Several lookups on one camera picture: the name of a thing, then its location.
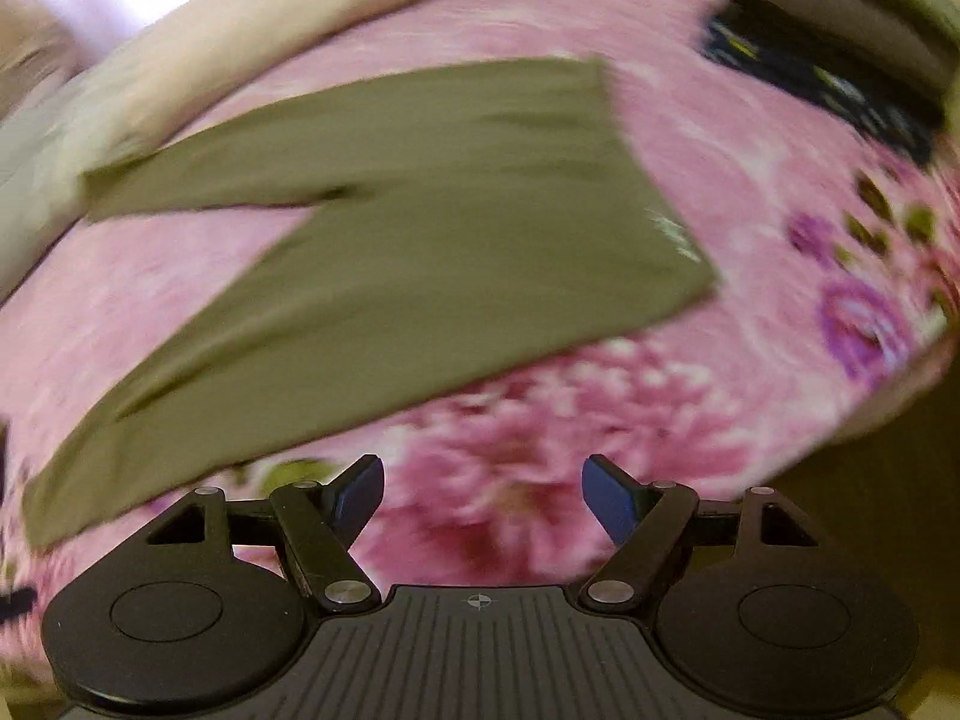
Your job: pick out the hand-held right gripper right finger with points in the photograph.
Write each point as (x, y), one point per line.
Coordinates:
(607, 499)

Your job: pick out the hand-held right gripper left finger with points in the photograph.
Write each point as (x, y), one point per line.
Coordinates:
(361, 493)

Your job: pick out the olive green pants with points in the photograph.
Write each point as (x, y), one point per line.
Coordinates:
(420, 240)

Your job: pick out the pink floral bed sheet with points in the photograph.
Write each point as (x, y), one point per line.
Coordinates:
(570, 420)

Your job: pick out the dark patterned cloth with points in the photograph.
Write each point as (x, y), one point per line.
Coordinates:
(825, 86)

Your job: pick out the beige pillow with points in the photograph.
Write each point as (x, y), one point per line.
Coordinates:
(247, 22)

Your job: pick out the grey-green cushion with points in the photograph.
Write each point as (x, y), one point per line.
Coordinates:
(862, 0)

